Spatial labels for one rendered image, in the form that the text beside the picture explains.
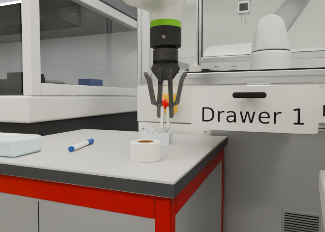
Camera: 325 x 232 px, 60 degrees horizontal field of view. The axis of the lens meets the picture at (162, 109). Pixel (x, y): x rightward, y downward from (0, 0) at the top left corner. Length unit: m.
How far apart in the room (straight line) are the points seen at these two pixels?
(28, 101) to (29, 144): 0.42
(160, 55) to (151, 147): 0.30
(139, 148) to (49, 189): 0.20
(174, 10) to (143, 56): 0.38
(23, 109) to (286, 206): 1.01
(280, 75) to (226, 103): 0.37
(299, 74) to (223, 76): 0.25
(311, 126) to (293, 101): 0.07
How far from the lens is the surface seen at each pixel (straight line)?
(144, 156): 0.62
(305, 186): 1.09
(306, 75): 1.05
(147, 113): 1.14
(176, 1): 0.83
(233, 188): 1.10
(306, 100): 0.70
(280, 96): 0.70
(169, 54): 0.81
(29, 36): 1.20
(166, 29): 0.81
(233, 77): 1.05
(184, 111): 1.09
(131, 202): 0.54
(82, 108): 1.40
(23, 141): 0.75
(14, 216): 0.75
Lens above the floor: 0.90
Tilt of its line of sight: 3 degrees down
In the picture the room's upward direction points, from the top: straight up
